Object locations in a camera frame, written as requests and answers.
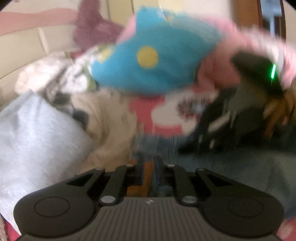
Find blue denim jeans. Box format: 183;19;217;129
132;135;295;219

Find right hand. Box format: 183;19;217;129
263;88;295;138

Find pink floral duvet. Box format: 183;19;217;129
117;12;296;93

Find red floral bed blanket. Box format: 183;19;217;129
0;89;296;241

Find light blue sweatshirt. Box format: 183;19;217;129
1;91;93;230

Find beige garment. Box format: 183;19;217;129
71;89;144;173

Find brown wooden door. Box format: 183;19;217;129
232;0;262;28

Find white grey patterned blanket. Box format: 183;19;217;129
14;45;117;95

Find cream wardrobe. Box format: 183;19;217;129
105;0;234;20

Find person in purple top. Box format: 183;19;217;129
73;0;124;51

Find pink cream headboard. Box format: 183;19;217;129
1;8;78;98

